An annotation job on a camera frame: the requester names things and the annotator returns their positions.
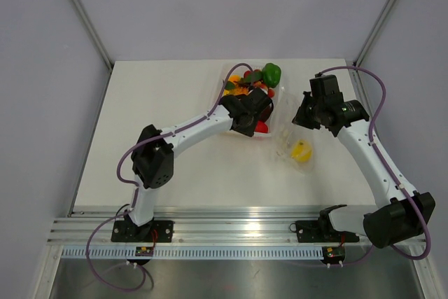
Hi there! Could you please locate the red tomato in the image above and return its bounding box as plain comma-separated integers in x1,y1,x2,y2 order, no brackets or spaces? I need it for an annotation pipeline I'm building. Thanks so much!
255,120,269,134

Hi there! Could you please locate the red lychee bunch with leaves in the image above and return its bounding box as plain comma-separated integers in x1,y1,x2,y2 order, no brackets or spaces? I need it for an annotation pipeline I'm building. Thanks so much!
227,69,276,98

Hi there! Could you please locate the clear zip top bag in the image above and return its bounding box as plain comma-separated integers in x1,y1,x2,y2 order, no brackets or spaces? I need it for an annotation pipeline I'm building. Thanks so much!
271,88,314,174

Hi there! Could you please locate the yellow lemon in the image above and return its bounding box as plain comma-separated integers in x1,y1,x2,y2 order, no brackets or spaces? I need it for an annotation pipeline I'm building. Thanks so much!
290,139,313,163

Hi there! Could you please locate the dark red plum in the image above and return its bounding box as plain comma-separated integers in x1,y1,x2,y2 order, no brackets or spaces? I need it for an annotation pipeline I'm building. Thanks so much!
260,103,274,123

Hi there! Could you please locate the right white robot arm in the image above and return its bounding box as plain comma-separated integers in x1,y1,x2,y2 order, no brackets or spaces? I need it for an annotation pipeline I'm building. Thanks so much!
292,74,435,249

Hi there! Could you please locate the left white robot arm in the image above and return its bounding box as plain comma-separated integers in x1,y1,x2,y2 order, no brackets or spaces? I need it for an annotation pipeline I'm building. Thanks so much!
117,88,273,242

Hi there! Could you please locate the orange spiky horned melon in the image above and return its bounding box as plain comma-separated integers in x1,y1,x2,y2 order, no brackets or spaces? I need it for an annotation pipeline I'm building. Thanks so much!
223,81,249,96

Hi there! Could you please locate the white plastic basket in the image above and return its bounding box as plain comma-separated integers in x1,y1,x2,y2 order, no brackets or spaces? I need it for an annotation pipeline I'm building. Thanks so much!
213,62,282,139

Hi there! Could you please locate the green bell pepper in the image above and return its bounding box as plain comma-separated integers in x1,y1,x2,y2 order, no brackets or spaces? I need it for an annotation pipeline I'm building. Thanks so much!
262,63,281,88

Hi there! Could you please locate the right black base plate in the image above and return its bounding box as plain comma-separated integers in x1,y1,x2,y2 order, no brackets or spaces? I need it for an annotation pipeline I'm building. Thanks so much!
288,220,360,245

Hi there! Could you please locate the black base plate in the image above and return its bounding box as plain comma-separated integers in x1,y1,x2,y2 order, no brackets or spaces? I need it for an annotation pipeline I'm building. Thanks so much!
111,220,174,243
288,220,360,245

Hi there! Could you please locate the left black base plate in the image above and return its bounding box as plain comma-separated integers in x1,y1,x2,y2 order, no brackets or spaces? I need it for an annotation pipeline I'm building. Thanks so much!
111,220,174,243

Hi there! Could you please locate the aluminium mounting rail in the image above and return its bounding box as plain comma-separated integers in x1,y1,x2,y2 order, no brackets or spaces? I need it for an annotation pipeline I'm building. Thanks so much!
47,206,428,248

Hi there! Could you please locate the white slotted cable duct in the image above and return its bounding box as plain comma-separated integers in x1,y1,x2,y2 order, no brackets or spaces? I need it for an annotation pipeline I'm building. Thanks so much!
62,246,323,260

